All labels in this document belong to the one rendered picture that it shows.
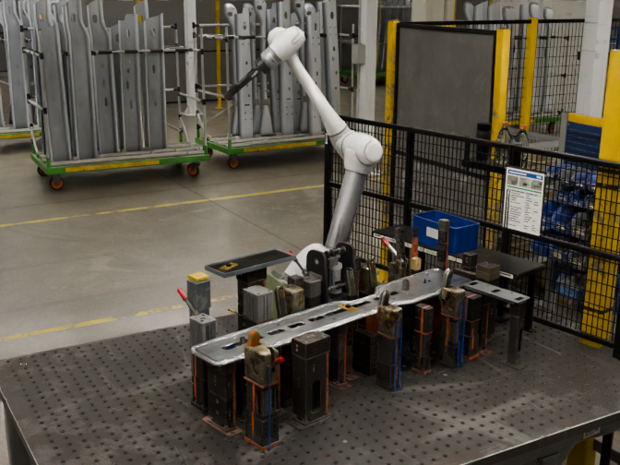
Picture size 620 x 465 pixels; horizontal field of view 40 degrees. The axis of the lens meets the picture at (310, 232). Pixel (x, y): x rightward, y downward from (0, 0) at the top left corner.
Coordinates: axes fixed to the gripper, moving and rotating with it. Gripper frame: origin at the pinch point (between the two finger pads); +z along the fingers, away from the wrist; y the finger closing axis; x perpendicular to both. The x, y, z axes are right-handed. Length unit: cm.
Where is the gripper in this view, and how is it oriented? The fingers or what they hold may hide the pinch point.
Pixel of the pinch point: (232, 92)
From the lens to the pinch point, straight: 391.4
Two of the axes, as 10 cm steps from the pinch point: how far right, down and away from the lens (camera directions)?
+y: 1.1, 2.6, -9.6
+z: -7.6, 6.4, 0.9
